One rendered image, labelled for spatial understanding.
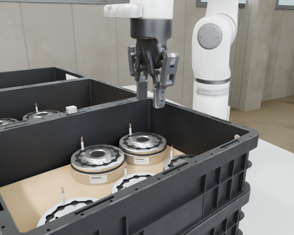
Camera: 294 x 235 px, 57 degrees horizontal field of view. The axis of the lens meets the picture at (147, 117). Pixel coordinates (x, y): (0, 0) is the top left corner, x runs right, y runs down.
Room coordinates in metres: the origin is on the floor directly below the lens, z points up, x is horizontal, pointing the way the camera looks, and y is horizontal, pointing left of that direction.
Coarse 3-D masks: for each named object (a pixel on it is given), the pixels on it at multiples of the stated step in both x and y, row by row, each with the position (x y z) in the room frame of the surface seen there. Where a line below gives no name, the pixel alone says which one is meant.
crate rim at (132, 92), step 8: (72, 80) 0.84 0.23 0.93; (80, 80) 0.85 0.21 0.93; (88, 80) 0.86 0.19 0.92; (96, 80) 0.84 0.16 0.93; (16, 88) 0.73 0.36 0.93; (24, 88) 0.74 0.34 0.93; (32, 88) 0.75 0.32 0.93; (120, 88) 0.73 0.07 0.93; (104, 104) 0.58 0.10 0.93; (64, 112) 0.53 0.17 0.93; (24, 120) 0.48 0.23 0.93; (32, 120) 0.48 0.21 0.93
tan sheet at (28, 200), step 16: (48, 176) 0.44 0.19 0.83; (64, 176) 0.44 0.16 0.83; (0, 192) 0.39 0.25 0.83; (16, 192) 0.39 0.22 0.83; (32, 192) 0.39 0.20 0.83; (48, 192) 0.39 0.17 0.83; (64, 192) 0.39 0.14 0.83; (80, 192) 0.39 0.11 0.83; (96, 192) 0.39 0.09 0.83; (16, 208) 0.35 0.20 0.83; (32, 208) 0.35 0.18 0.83; (48, 208) 0.35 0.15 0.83; (16, 224) 0.32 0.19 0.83; (32, 224) 0.32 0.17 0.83
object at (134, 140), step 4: (136, 136) 0.55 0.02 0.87; (140, 136) 0.55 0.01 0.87; (144, 136) 0.55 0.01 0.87; (148, 136) 0.55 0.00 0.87; (132, 140) 0.53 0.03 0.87; (136, 140) 0.52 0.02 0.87; (152, 140) 0.52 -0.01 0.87; (136, 144) 0.51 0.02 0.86; (140, 144) 0.51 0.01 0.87; (144, 144) 0.51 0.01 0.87; (148, 144) 0.51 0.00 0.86
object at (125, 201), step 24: (48, 120) 0.48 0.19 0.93; (216, 120) 0.48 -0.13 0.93; (240, 144) 0.38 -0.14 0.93; (192, 168) 0.31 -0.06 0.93; (216, 168) 0.34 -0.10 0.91; (120, 192) 0.25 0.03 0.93; (144, 192) 0.26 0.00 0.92; (168, 192) 0.28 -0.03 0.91; (0, 216) 0.21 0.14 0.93; (72, 216) 0.21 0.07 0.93; (96, 216) 0.22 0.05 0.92; (120, 216) 0.24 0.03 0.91
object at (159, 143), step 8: (128, 136) 0.56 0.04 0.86; (152, 136) 0.56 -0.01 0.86; (160, 136) 0.56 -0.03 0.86; (120, 144) 0.52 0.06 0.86; (128, 144) 0.52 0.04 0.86; (152, 144) 0.52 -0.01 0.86; (160, 144) 0.52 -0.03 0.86; (136, 152) 0.49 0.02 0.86; (144, 152) 0.48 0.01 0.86; (152, 152) 0.49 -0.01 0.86
